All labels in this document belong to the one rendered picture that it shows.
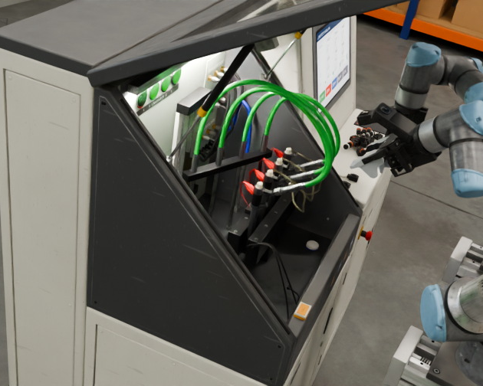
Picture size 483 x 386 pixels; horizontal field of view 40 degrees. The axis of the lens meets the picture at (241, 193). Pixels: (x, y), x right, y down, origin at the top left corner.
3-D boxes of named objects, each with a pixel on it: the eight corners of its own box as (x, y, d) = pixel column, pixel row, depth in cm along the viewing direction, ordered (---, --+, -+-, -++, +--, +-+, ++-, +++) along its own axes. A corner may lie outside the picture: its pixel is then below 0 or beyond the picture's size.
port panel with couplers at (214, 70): (204, 156, 210) (217, 63, 194) (194, 152, 211) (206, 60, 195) (221, 140, 221) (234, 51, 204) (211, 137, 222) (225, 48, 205)
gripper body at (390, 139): (392, 178, 158) (432, 165, 148) (372, 148, 156) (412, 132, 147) (406, 161, 162) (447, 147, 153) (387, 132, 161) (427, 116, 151)
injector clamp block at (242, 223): (251, 284, 196) (260, 243, 188) (221, 272, 199) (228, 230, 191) (290, 227, 224) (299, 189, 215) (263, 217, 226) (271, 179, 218)
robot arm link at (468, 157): (516, 190, 135) (509, 139, 139) (465, 188, 133) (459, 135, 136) (494, 201, 143) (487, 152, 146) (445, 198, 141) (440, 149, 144)
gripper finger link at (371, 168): (357, 188, 162) (389, 172, 157) (344, 168, 161) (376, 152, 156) (360, 182, 165) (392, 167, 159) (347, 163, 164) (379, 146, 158)
